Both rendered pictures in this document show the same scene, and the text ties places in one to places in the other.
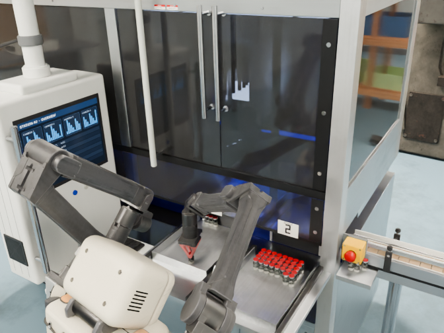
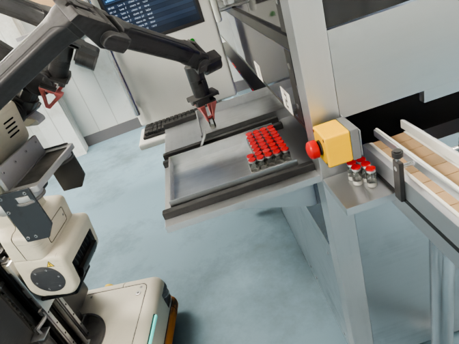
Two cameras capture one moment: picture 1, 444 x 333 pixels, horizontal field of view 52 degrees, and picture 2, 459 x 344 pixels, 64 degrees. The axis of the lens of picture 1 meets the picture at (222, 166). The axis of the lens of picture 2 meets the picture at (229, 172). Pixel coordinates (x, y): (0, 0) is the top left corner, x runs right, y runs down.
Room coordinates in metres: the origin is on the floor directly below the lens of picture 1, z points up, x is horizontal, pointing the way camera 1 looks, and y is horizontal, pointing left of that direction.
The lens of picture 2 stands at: (0.81, -0.92, 1.39)
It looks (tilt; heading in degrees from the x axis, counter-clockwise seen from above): 29 degrees down; 58
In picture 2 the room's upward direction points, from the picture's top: 19 degrees counter-clockwise
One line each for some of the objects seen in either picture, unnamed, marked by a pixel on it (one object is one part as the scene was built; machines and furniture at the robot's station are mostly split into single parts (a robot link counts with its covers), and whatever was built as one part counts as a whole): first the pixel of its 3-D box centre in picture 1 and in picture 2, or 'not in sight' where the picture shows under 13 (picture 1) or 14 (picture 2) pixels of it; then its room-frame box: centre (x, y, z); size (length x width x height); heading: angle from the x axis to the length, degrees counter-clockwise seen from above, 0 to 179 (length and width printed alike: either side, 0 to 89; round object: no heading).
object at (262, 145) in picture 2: (277, 267); (263, 149); (1.40, -0.20, 0.90); 0.18 x 0.02 x 0.05; 58
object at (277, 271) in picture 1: (274, 270); (255, 151); (1.38, -0.19, 0.90); 0.18 x 0.02 x 0.05; 57
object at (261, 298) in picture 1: (263, 285); (227, 163); (1.30, -0.14, 0.90); 0.34 x 0.26 x 0.04; 148
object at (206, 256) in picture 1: (202, 242); (243, 111); (1.58, 0.09, 0.90); 0.34 x 0.26 x 0.04; 148
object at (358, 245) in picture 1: (354, 249); (335, 142); (1.37, -0.47, 1.00); 0.08 x 0.07 x 0.07; 148
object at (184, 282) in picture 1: (229, 269); (235, 142); (1.43, -0.02, 0.87); 0.70 x 0.48 x 0.02; 58
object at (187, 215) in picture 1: (189, 216); (196, 72); (1.47, 0.13, 1.10); 0.07 x 0.06 x 0.07; 176
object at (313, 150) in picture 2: (350, 256); (315, 149); (1.33, -0.45, 0.99); 0.04 x 0.04 x 0.04; 58
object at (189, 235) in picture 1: (189, 230); (200, 89); (1.46, 0.13, 1.03); 0.10 x 0.07 x 0.07; 163
